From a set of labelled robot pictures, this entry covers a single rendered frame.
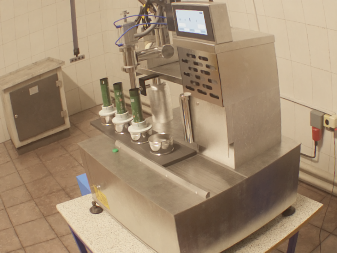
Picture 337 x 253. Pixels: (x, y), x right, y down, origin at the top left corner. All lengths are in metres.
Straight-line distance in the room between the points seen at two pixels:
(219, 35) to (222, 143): 0.28
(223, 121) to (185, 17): 0.28
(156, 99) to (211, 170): 0.41
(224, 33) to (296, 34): 1.66
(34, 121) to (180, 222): 3.30
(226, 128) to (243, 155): 0.11
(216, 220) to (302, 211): 0.42
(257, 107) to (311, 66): 1.52
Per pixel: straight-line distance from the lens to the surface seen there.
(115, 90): 1.38
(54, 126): 4.26
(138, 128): 1.31
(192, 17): 1.04
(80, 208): 1.58
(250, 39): 1.08
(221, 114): 1.07
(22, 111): 4.11
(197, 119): 1.16
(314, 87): 2.64
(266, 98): 1.16
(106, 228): 1.43
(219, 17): 1.00
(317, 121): 2.61
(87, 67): 5.03
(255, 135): 1.15
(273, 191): 1.21
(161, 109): 1.47
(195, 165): 1.18
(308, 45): 2.58
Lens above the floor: 1.56
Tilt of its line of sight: 21 degrees down
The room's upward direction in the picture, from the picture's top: 8 degrees counter-clockwise
